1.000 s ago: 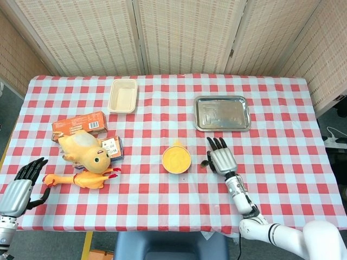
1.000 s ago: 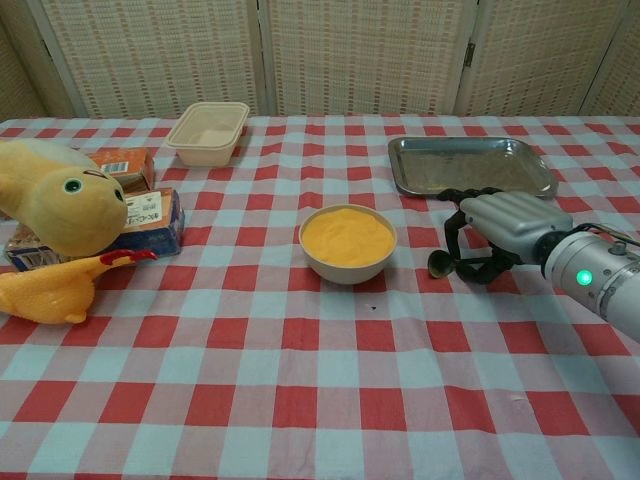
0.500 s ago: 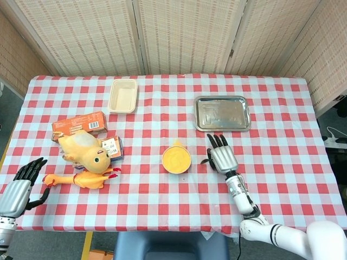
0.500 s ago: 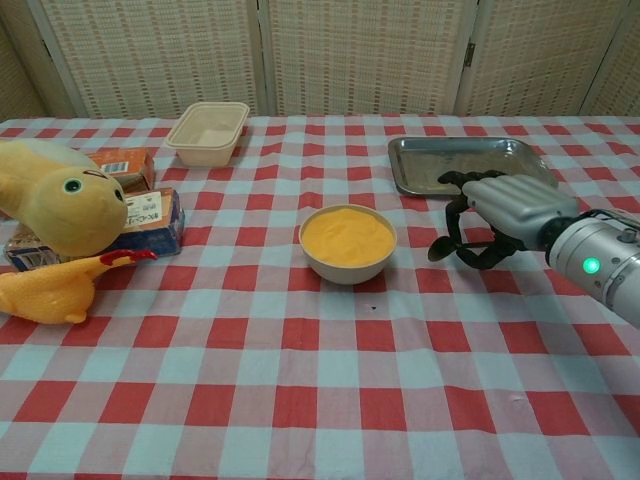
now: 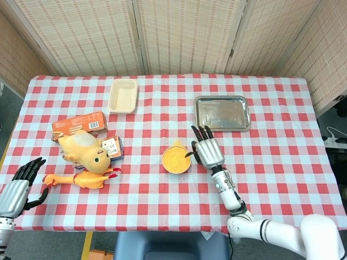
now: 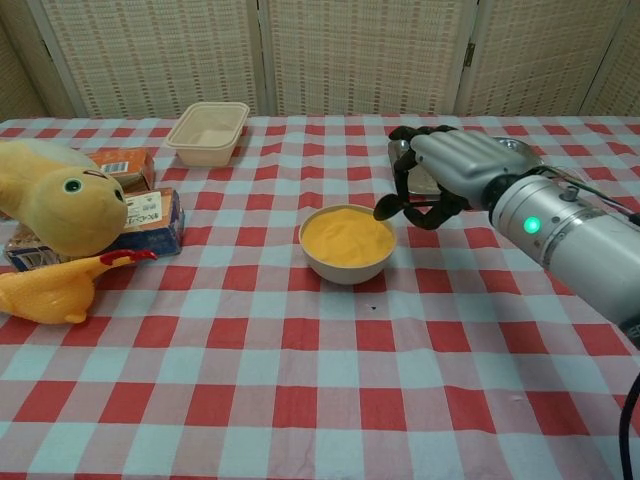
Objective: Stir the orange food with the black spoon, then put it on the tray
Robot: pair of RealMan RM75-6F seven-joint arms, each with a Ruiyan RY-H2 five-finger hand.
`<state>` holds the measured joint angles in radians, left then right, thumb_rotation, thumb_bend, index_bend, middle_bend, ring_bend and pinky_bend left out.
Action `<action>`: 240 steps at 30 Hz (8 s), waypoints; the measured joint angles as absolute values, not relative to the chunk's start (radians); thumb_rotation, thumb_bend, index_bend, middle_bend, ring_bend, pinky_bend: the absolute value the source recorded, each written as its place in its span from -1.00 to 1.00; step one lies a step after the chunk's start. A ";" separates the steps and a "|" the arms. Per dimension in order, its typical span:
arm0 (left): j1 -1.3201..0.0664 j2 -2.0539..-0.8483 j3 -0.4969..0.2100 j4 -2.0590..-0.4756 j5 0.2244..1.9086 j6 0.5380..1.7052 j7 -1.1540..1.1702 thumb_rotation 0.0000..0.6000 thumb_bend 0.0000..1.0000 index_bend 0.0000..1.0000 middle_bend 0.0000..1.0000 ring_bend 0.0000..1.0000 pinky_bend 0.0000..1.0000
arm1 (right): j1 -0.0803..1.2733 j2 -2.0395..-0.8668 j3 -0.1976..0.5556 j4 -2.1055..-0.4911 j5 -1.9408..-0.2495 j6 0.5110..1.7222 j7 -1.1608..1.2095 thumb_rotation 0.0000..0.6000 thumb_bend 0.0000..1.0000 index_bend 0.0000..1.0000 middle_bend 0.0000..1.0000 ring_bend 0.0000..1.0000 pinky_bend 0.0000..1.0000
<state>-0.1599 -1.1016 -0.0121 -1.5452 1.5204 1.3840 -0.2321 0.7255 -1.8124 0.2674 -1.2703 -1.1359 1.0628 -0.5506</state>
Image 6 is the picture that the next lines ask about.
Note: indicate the small orange cardboard box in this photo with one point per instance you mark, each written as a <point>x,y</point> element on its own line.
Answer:
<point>130,162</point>

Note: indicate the yellow plush toy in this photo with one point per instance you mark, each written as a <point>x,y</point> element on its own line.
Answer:
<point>75,215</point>

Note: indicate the woven beige folding screen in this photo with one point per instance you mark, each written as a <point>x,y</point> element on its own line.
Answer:
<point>150,50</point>

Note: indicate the off-white round bowl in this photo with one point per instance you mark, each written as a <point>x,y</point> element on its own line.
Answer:
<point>345,273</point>

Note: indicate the metal tray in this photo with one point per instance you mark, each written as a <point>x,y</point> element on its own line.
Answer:
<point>425,182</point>

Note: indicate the black spoon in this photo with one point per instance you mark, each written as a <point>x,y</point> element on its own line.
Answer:
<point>386,209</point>

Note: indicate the orange and blue carton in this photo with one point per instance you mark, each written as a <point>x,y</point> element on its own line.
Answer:
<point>155,235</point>

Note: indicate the metal screen hinge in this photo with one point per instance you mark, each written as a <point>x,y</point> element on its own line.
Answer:
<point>469,55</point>

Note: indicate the red white checkered tablecloth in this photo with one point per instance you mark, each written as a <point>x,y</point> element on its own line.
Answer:
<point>320,400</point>

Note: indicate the beige plastic container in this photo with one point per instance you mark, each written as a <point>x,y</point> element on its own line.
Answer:
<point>205,152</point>

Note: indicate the yellow rubber chicken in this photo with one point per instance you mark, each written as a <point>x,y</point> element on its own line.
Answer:
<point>45,295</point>

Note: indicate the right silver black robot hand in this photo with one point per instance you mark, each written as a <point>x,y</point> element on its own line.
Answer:
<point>460,160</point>

